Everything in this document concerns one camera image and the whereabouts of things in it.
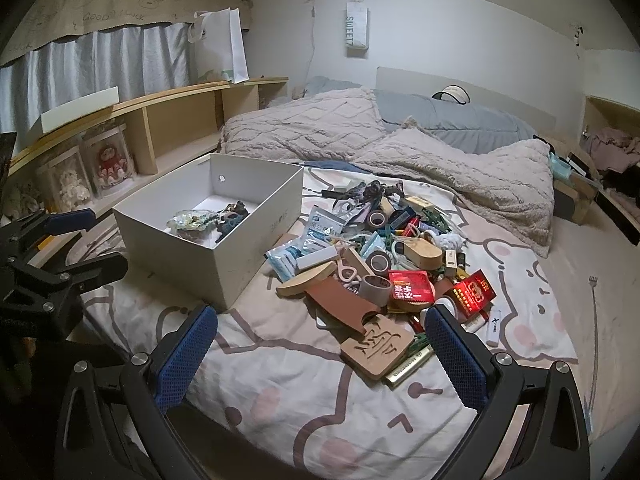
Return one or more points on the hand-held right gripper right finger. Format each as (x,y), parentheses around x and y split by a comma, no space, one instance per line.
(452,355)

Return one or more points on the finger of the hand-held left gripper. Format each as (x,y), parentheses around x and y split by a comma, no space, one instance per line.
(100,270)
(75,219)

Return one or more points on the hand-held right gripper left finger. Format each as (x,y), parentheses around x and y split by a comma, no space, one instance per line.
(187,355)

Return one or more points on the white cardboard box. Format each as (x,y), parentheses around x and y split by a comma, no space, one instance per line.
(240,255)

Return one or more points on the plush toy in clear box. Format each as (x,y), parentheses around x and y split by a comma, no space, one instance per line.
(67,182)

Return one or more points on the white tube red cap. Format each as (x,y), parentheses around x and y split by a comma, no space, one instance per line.
(475,321)

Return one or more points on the gold flat box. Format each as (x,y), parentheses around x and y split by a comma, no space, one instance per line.
(410,370)

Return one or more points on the white lighter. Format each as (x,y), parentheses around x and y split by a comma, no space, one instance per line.
(493,330)

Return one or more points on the red gold printed box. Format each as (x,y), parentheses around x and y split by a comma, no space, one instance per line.
(470,292)

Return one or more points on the doll in clear box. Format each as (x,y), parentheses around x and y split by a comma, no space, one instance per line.
(111,165)

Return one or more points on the wooden carved plaque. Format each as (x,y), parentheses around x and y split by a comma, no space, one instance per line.
(380,355)

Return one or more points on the red foil packet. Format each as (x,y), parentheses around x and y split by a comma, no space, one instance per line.
(410,286)

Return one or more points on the black cylinder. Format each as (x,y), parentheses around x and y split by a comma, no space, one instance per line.
(460,261)

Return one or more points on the wooden oval box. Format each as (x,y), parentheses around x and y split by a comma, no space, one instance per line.
(422,257)

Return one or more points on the grey tape roll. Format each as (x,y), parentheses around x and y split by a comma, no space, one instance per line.
(367,292)

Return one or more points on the white foam board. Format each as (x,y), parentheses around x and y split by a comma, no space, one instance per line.
(80,110)

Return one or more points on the white fuzzy cloth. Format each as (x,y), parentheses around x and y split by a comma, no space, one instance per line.
(452,240)

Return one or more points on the brown leather piece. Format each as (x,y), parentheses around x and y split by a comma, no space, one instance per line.
(340,305)

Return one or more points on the blue face mask packet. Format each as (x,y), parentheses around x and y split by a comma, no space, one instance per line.
(285,260)

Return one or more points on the green plastic clips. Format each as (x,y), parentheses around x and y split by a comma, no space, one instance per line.
(435,220)

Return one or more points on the wooden shelf unit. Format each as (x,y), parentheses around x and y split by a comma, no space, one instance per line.
(175,120)

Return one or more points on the beige flat box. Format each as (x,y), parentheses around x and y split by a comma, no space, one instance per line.
(417,203)

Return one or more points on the white rectangular box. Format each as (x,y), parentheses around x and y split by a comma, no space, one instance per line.
(315,261)

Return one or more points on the dark brown tape roll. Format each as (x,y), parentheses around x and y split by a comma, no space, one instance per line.
(370,219)

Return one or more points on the metal back scratcher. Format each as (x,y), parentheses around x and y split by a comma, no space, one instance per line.
(593,280)

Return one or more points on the grey curtain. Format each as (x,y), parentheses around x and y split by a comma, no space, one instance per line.
(125,60)

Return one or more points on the blue white medicine sachet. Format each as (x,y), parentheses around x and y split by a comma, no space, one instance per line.
(320,230)

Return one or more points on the purple black crocheted piece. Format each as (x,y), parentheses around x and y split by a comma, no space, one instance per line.
(370,191)

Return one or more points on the black stick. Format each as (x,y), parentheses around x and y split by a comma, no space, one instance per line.
(334,192)

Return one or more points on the beige printed valance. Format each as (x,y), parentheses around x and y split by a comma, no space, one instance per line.
(100,12)

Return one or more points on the white tote bag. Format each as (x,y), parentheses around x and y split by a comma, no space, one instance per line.
(220,45)

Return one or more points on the navy cloth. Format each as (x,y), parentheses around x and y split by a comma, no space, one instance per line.
(325,164)

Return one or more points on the grey pillow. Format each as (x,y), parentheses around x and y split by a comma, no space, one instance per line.
(450,120)

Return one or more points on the beige fuzzy blanket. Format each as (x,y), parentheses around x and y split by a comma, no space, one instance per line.
(300,125)

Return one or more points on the white visor cap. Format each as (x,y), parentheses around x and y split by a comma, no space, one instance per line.
(450,95)

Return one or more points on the pile of clothes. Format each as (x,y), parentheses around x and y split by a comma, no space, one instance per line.
(615,145)

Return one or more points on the white hanging paper bag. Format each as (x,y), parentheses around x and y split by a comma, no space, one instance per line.
(356,27)

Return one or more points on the pink glasses frame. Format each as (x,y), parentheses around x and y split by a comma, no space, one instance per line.
(337,266)

